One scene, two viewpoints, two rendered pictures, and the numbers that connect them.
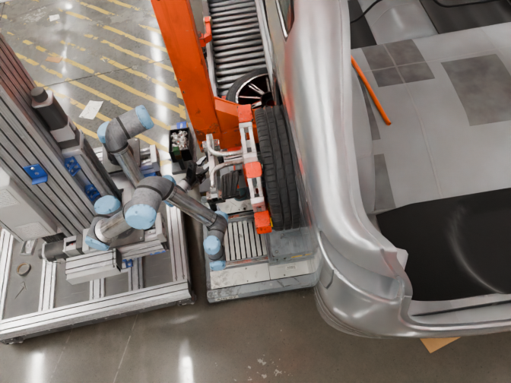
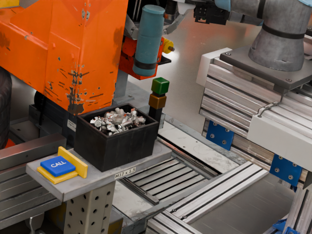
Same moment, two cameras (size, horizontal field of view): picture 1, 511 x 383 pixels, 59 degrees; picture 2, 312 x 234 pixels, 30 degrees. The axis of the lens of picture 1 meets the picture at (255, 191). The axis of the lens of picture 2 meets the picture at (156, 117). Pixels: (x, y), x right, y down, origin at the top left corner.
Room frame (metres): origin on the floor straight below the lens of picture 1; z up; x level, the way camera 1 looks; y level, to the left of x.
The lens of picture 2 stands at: (3.21, 1.42, 1.35)
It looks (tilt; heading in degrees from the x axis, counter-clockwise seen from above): 27 degrees down; 217
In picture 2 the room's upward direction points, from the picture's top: 11 degrees clockwise
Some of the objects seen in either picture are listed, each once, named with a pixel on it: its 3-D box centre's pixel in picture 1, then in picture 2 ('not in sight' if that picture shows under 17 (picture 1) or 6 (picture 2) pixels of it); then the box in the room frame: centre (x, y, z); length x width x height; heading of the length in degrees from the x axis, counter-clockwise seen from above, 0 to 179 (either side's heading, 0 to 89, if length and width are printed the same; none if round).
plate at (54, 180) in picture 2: not in sight; (57, 171); (2.28, 0.42, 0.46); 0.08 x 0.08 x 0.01; 88
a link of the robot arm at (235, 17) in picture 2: (184, 186); (234, 10); (1.49, 0.38, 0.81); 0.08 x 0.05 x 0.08; 42
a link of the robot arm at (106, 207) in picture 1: (109, 210); not in sight; (1.31, 0.72, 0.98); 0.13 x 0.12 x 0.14; 161
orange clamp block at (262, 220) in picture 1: (262, 222); not in sight; (1.15, 0.00, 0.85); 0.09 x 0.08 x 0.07; 178
